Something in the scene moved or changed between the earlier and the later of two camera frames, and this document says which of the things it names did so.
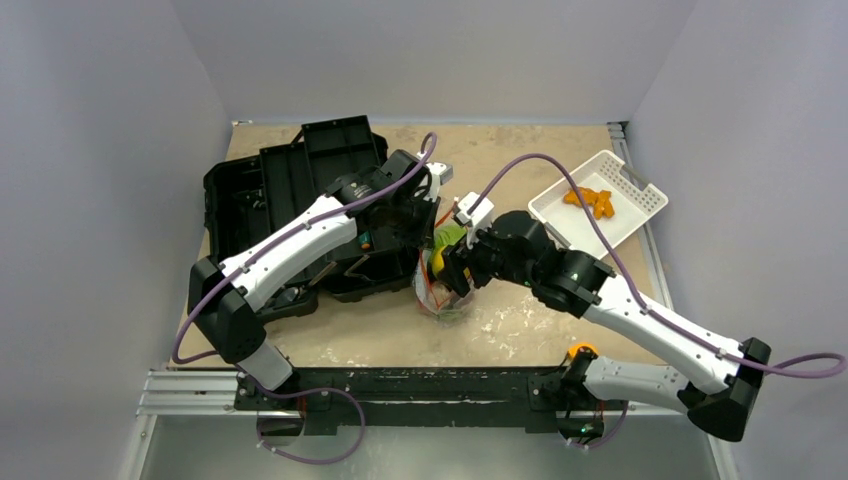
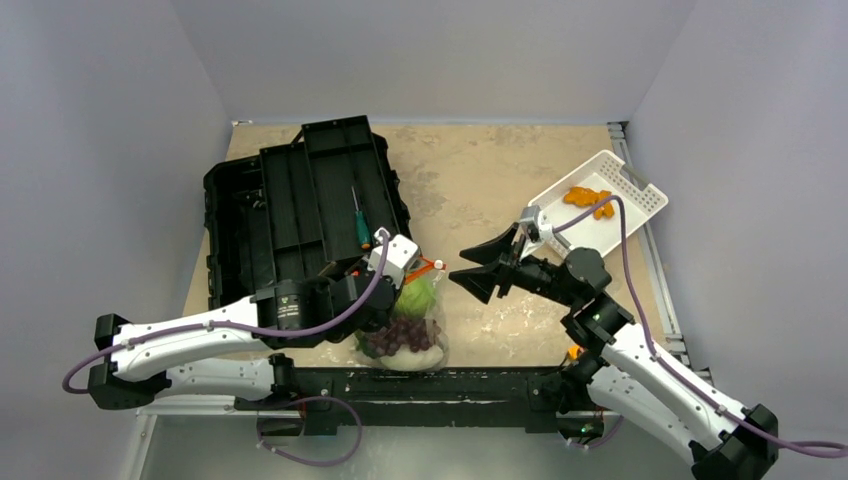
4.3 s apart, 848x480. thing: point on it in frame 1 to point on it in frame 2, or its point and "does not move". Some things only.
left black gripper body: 412,218 to 339,334
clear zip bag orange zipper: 434,293 to 413,337
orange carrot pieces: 600,202 does not move
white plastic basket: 618,201 does not move
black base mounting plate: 432,400 does not move
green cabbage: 447,235 to 415,299
